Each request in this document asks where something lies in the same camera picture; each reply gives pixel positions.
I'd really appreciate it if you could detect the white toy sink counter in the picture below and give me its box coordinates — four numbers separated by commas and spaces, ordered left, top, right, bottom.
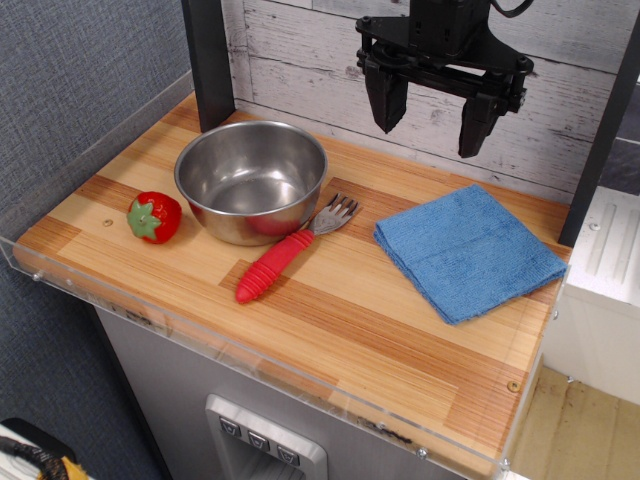
542, 187, 639, 404

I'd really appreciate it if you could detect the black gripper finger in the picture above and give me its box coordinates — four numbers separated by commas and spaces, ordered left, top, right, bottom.
458, 95, 508, 158
364, 63, 408, 134

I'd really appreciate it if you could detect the clear acrylic edge guard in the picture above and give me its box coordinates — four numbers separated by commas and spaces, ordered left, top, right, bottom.
15, 62, 558, 479

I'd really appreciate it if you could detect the red handled metal fork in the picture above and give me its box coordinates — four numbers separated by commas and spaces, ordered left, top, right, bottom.
235, 194, 359, 304

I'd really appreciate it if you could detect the black left frame post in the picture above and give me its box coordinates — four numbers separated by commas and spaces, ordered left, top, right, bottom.
181, 0, 236, 132

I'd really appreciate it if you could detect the grey toy fridge cabinet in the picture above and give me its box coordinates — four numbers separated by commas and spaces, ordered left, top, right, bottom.
93, 305, 451, 480

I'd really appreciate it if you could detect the silver metal pot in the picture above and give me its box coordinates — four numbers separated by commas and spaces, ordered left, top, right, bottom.
174, 120, 328, 246

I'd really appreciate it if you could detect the black right frame post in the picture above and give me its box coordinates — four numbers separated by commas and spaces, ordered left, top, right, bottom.
558, 17, 639, 247

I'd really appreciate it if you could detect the black cable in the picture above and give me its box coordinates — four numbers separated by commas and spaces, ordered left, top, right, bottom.
487, 0, 532, 19

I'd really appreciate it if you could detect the silver dispenser button panel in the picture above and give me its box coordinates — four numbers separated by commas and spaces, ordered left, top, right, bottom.
205, 394, 329, 479

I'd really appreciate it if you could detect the red toy strawberry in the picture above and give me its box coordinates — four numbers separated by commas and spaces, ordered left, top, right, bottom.
126, 191, 182, 244

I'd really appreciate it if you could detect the black and yellow object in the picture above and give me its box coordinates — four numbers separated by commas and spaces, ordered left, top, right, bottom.
1, 418, 90, 479

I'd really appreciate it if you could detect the blue folded cloth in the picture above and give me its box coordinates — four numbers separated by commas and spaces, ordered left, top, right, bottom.
374, 185, 567, 325

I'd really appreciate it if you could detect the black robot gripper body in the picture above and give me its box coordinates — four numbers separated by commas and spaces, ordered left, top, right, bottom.
356, 1, 533, 113

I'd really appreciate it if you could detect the black frame post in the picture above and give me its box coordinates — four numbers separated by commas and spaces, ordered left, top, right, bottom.
558, 17, 639, 247
181, 0, 236, 132

